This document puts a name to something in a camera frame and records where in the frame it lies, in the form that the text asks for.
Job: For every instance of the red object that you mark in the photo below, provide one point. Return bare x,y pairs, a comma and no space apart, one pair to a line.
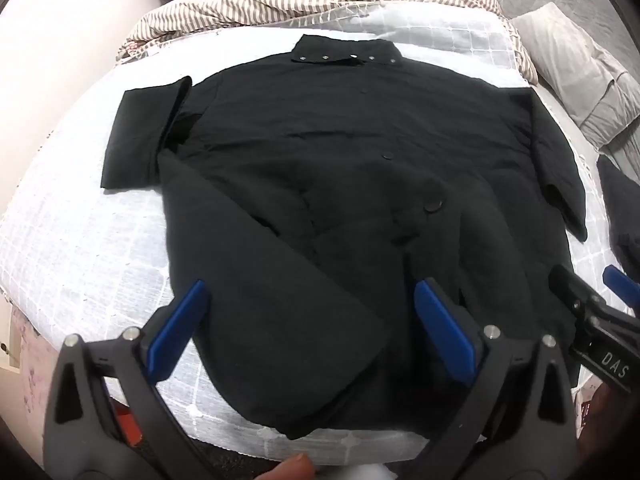
127,425

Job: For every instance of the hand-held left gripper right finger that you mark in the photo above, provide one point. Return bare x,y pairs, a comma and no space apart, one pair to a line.
447,332

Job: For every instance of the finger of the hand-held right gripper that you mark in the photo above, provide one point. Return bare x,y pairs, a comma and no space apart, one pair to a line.
575,292
622,287

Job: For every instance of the person's left hand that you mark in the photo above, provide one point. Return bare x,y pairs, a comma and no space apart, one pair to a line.
295,467

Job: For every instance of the black padded coat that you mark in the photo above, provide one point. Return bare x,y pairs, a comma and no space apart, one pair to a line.
300,185

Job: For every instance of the dark cloth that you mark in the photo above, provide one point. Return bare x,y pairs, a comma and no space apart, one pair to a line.
625,200

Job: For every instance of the grey pillow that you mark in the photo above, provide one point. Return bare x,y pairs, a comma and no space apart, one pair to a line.
565,55

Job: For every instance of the white grid bedspread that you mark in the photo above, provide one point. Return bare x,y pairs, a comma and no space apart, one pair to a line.
75,240

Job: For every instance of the person's right hand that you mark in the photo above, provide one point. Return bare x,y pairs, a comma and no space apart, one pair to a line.
598,410

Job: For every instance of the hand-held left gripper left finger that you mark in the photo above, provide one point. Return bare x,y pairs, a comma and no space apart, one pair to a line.
175,335

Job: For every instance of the striped duvet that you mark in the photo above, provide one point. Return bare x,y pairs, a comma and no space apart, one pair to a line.
250,5

